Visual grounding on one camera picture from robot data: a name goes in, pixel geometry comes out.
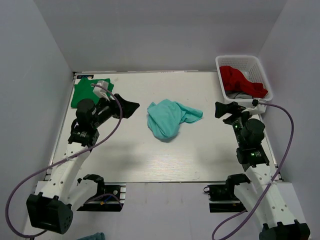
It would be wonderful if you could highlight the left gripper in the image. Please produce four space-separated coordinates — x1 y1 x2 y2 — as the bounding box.
92 93 140 129

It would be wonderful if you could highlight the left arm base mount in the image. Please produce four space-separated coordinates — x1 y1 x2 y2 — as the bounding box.
77 179 126 212

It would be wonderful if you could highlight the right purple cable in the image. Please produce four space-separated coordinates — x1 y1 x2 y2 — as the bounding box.
211 99 295 240

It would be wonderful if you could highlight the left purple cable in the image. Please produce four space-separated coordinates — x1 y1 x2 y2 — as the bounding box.
5 83 124 238

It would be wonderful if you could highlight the white plastic basket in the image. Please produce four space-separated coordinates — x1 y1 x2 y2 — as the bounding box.
215 55 273 107

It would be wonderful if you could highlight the purple cable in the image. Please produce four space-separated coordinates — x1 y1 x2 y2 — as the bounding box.
5 83 124 238
211 99 295 240

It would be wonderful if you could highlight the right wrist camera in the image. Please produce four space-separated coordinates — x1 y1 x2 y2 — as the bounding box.
242 98 267 116

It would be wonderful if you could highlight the grey garment in basket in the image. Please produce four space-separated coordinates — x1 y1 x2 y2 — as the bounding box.
225 91 253 100

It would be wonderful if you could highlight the dark teal cloth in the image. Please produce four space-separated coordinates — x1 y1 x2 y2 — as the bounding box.
78 232 106 240

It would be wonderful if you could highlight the blue label sticker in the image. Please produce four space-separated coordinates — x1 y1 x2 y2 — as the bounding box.
76 74 94 79

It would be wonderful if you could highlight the red t-shirt in basket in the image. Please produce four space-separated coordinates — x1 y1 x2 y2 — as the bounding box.
219 66 268 98

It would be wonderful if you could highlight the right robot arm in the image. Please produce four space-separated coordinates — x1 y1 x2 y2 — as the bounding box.
215 101 311 240

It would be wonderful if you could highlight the folded green t-shirt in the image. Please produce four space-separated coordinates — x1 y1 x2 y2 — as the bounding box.
70 77 114 109

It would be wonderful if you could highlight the teal t-shirt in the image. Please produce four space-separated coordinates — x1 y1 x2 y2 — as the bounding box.
147 99 203 141

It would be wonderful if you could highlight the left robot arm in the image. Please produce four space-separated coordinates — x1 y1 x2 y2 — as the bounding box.
26 93 140 235

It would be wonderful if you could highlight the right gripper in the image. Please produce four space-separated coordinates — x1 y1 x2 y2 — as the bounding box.
215 101 258 147

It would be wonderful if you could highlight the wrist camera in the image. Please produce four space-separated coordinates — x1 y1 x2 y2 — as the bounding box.
93 80 113 100
242 98 267 116

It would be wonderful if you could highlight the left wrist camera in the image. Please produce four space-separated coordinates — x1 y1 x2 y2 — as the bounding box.
93 80 113 100

